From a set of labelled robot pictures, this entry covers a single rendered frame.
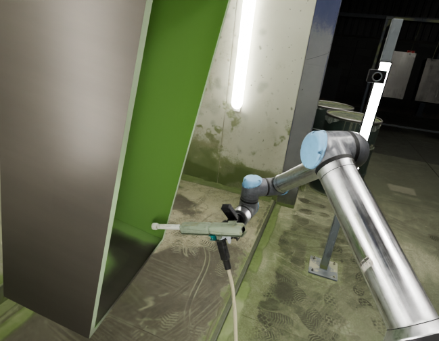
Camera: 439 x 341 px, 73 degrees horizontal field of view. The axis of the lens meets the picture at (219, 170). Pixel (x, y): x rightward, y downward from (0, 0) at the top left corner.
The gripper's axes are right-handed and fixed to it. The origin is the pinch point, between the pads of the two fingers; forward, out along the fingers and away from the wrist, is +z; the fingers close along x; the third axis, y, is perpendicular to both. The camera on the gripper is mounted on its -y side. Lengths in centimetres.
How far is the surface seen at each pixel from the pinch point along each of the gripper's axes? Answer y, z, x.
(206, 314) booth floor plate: 58, -15, 30
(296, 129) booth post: -11, -173, 8
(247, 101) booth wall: -44, -168, 47
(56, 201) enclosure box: -37, 49, 15
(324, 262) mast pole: 75, -97, -17
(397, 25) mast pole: -69, -99, -72
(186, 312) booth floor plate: 55, -10, 40
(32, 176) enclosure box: -45, 51, 20
